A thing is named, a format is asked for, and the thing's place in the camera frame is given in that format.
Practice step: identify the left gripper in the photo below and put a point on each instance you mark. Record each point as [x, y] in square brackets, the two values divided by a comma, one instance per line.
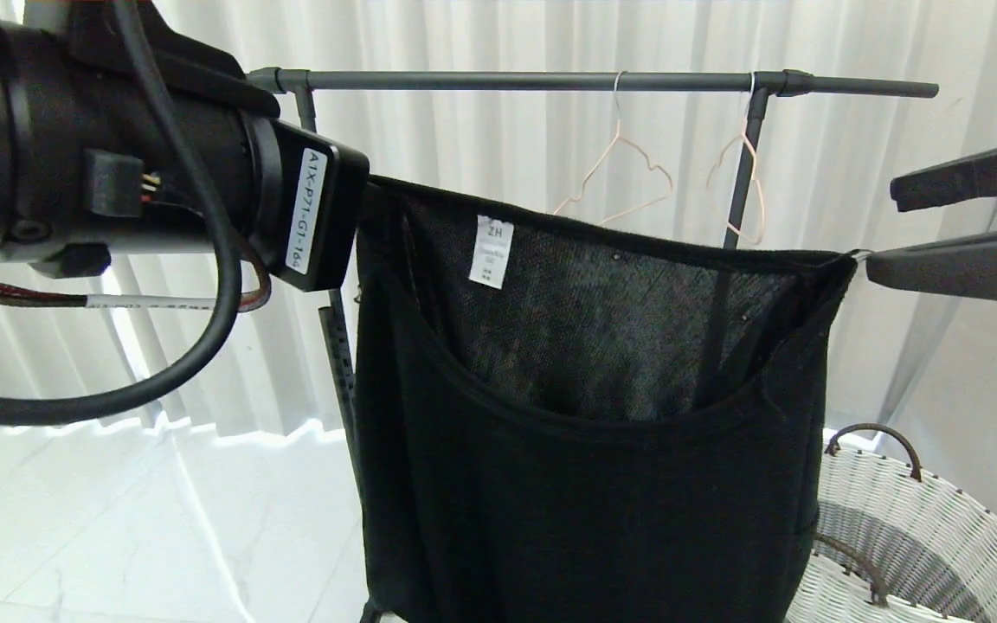
[57, 112]

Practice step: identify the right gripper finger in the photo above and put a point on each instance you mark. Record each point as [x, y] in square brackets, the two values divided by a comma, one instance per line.
[966, 264]
[983, 177]

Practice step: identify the pink clothes hanger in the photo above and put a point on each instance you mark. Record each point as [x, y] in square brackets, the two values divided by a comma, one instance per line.
[751, 138]
[618, 112]

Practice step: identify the black t-shirt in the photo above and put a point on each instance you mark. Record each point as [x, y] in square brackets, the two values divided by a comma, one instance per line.
[594, 519]

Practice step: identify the white laundry basket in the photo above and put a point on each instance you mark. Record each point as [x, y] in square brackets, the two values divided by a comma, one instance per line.
[931, 536]

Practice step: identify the black clothes rack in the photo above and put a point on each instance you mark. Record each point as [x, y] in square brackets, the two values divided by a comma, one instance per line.
[507, 81]

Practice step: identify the white curtain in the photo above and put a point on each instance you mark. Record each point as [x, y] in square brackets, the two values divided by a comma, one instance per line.
[507, 35]

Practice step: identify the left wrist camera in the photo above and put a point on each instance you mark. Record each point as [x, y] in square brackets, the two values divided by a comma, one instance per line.
[161, 52]

